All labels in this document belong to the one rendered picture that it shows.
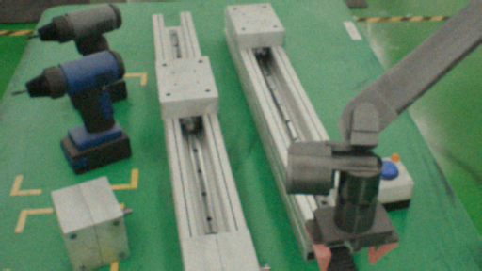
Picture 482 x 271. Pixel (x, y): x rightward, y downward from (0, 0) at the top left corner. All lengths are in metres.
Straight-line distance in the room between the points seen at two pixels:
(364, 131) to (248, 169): 0.42
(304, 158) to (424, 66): 0.20
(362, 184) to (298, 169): 0.08
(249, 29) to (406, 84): 0.63
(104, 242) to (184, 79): 0.38
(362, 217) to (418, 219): 0.27
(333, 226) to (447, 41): 0.30
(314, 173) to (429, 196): 0.40
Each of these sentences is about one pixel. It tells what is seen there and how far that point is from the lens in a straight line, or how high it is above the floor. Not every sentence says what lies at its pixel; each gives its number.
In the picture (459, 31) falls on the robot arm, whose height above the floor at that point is 1.16.
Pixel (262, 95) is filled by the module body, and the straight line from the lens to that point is 1.17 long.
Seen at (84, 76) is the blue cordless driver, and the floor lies 0.98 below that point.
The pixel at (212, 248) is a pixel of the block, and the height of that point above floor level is 0.87.
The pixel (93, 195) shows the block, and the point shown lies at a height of 0.87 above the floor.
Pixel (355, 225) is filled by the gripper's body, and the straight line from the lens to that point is 0.80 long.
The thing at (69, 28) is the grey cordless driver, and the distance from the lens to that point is 1.23.
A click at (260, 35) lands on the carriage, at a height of 0.90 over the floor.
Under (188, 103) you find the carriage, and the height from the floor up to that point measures 0.89.
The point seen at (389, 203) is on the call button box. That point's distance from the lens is 1.04.
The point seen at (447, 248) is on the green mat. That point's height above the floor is 0.78.
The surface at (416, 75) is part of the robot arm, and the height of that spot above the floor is 1.11.
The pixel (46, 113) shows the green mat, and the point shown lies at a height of 0.78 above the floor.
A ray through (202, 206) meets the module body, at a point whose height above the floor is 0.84.
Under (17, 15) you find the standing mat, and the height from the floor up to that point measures 0.02.
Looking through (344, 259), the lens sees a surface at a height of 0.79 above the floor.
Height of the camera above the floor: 1.49
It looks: 33 degrees down
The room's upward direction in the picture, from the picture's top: 3 degrees clockwise
